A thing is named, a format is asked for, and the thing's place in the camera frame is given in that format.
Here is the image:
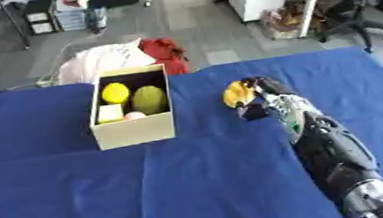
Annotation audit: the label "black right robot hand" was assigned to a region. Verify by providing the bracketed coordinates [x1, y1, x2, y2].
[232, 72, 302, 123]

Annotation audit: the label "yellow toy fruit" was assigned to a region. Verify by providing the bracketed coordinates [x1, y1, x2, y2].
[220, 78, 261, 111]

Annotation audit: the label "tan cardboard box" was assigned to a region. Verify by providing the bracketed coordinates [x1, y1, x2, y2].
[82, 62, 180, 153]

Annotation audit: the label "brown clutter pile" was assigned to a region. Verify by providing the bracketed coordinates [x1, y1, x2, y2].
[257, 0, 329, 42]

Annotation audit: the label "white pole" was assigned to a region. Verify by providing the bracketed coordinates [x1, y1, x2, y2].
[294, 0, 336, 39]

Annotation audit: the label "red bag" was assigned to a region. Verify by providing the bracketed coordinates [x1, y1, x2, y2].
[137, 34, 192, 79]

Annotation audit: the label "olive green toy fruit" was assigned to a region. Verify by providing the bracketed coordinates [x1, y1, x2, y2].
[129, 83, 171, 118]

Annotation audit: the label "pink toy ball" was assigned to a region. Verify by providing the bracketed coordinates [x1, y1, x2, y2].
[121, 109, 149, 122]

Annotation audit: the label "yellow toy lemon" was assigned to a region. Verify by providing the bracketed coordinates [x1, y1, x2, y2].
[99, 81, 134, 107]

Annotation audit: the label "pale yellow block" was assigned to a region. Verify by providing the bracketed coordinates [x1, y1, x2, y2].
[94, 102, 126, 125]

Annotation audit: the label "white cloth bundle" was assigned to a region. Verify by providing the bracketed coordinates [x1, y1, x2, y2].
[55, 36, 159, 88]

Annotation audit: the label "stacked storage drawers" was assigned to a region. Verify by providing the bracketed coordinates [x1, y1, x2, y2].
[50, 0, 110, 34]

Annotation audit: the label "black tripod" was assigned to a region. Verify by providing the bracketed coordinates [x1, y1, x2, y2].
[0, 0, 35, 53]

